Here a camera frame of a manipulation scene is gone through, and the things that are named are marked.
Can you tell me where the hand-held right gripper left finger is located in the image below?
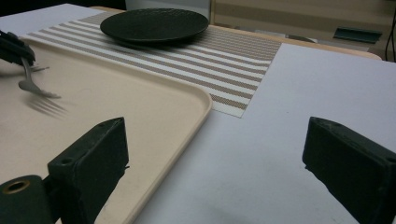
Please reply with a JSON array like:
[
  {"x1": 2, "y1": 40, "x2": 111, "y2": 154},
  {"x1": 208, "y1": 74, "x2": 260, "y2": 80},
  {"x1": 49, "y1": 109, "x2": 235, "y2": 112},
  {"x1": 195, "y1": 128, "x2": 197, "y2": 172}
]
[{"x1": 46, "y1": 116, "x2": 130, "y2": 224}]

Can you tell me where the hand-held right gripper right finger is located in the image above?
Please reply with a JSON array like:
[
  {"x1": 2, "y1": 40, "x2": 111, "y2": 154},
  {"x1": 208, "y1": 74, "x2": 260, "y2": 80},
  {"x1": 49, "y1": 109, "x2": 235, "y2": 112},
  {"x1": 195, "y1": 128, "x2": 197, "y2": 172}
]
[{"x1": 302, "y1": 116, "x2": 396, "y2": 224}]

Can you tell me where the silver metal fork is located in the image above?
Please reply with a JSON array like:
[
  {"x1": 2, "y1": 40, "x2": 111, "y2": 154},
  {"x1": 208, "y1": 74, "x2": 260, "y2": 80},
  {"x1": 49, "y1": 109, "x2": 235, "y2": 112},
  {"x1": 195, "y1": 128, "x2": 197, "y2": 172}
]
[{"x1": 18, "y1": 56, "x2": 62, "y2": 100}]

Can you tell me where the beige plastic tray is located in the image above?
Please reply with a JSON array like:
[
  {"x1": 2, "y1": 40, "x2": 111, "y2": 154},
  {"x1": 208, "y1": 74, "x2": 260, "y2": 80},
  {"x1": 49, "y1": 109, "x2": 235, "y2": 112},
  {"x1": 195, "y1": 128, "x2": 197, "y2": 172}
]
[{"x1": 0, "y1": 36, "x2": 214, "y2": 224}]

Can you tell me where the black textured plate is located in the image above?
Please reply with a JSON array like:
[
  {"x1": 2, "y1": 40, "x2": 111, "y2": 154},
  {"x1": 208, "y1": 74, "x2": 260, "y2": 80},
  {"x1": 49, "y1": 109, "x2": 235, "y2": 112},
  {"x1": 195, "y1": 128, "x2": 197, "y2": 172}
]
[{"x1": 99, "y1": 7, "x2": 210, "y2": 44}]

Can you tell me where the teal green box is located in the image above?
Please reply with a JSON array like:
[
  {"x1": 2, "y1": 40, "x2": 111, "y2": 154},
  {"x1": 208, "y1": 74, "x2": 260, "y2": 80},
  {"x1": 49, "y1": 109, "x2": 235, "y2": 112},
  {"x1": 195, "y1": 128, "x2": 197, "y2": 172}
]
[{"x1": 333, "y1": 27, "x2": 383, "y2": 44}]

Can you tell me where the grey metal object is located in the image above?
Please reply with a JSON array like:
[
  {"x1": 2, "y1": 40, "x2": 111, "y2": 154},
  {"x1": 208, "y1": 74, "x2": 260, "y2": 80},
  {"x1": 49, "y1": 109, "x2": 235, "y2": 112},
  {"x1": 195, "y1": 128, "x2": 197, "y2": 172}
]
[{"x1": 286, "y1": 34, "x2": 317, "y2": 44}]

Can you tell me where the striped woven placemat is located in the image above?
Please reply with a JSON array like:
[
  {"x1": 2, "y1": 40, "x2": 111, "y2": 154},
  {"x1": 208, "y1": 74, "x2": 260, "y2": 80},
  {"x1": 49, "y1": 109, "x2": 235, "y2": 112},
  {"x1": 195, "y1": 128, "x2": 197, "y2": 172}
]
[{"x1": 22, "y1": 10, "x2": 283, "y2": 119}]

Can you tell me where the black power cable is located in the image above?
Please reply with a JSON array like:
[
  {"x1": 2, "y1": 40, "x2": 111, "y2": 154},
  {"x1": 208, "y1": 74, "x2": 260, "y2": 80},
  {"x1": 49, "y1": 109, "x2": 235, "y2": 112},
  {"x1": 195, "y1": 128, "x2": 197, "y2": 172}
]
[{"x1": 385, "y1": 6, "x2": 396, "y2": 62}]

